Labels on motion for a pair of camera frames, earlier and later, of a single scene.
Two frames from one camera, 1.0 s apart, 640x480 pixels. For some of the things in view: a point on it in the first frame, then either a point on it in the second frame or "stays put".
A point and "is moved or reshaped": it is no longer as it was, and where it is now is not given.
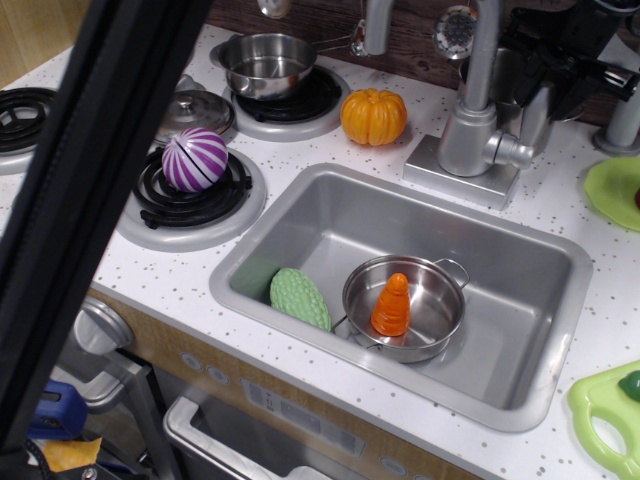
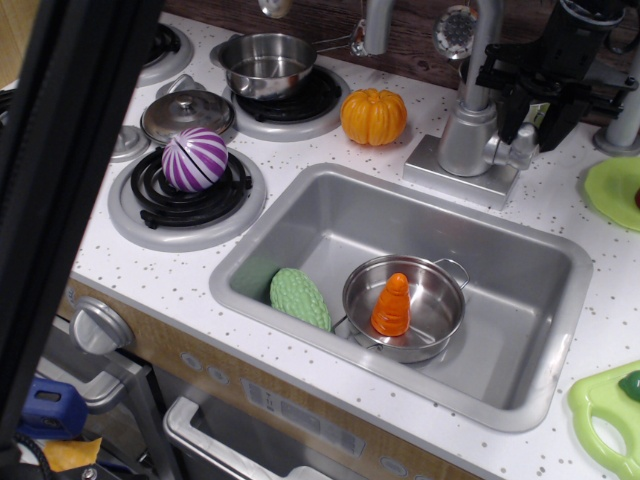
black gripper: (582, 40) -> (562, 60)
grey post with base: (621, 134) stays put
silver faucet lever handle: (504, 148) is moved or reshaped
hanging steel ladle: (274, 8) stays put
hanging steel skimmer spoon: (453, 33) stays put
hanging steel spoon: (358, 46) stays put
